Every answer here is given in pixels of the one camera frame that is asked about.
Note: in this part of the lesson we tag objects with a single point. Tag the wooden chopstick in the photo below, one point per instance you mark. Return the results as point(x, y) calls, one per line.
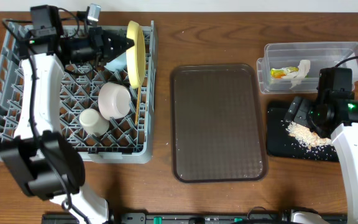
point(138, 106)

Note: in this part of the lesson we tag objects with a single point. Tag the grey plastic dishwasher rack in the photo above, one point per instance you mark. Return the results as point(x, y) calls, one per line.
point(123, 143)

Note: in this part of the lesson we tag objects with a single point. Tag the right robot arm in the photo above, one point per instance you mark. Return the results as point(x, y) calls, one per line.
point(334, 115)

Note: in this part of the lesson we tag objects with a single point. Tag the white plastic cup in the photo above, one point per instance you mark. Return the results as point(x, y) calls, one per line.
point(93, 123)

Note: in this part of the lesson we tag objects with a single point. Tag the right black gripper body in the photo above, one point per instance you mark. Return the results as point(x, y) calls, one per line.
point(299, 111)

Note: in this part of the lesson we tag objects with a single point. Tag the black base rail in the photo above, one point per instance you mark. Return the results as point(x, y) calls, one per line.
point(256, 215)

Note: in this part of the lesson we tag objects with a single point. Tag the pink bowl with rice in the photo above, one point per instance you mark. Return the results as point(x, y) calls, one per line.
point(114, 101)

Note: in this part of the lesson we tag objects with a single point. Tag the clear plastic waste bin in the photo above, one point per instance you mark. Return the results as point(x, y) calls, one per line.
point(283, 55)

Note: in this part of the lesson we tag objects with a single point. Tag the brown plastic serving tray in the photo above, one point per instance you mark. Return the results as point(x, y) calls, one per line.
point(217, 127)

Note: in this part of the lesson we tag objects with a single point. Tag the white tissue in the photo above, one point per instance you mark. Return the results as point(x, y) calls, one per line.
point(297, 77)

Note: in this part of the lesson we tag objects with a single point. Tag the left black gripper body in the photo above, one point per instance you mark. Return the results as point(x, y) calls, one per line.
point(97, 45)

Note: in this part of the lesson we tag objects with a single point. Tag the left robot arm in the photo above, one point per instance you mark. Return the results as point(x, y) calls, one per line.
point(40, 159)

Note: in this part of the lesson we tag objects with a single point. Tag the spilled rice pile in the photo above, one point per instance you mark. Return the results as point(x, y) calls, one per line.
point(303, 139)

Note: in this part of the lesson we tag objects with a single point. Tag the yellow round plate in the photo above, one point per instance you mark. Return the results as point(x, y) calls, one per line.
point(135, 55)

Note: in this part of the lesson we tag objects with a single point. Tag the light blue bowl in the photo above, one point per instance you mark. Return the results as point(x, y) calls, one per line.
point(118, 64)

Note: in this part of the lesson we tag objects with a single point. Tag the green snack wrapper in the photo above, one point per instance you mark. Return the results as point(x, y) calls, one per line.
point(286, 72)

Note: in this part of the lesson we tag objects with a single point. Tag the black waste tray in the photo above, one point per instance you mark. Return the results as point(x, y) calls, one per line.
point(281, 144)

